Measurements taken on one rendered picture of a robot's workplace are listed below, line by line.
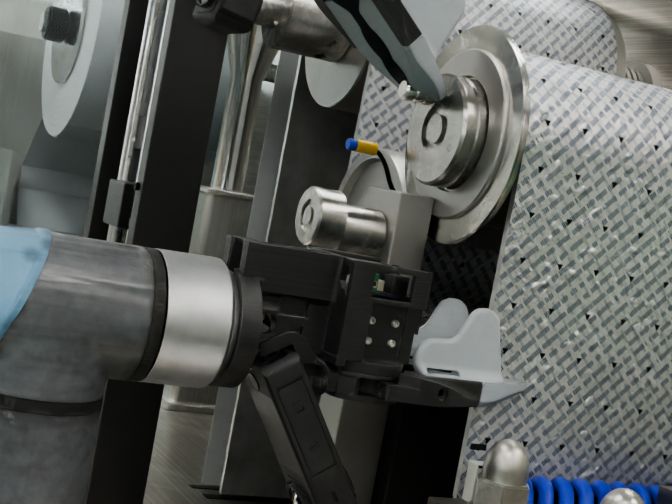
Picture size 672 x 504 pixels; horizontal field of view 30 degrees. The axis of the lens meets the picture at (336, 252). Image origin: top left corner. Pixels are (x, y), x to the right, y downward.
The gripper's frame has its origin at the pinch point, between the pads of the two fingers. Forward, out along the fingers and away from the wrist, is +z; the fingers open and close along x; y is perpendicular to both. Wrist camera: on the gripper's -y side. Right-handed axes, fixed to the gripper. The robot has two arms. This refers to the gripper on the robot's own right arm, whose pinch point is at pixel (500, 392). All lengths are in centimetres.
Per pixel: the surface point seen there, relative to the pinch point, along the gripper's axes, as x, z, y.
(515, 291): -0.3, -0.6, 6.6
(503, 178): -0.3, -3.1, 13.5
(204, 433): 63, 5, -19
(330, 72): 31.3, -1.9, 20.5
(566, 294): -0.3, 3.4, 6.9
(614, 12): 37, 30, 33
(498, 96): 1.6, -3.4, 18.6
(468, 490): -4.6, -4.1, -5.3
